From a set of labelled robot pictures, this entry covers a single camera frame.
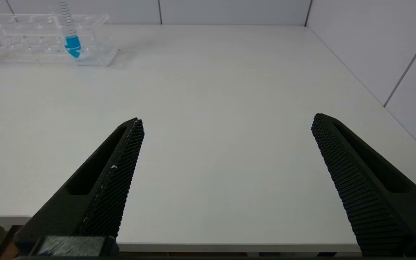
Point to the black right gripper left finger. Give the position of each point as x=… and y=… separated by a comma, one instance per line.
x=96, y=202

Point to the clear acrylic test tube rack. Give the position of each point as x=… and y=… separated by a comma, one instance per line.
x=20, y=47

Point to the test tube with blue pigment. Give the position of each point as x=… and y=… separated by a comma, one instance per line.
x=72, y=43

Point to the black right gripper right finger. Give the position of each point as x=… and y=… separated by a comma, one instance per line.
x=374, y=195

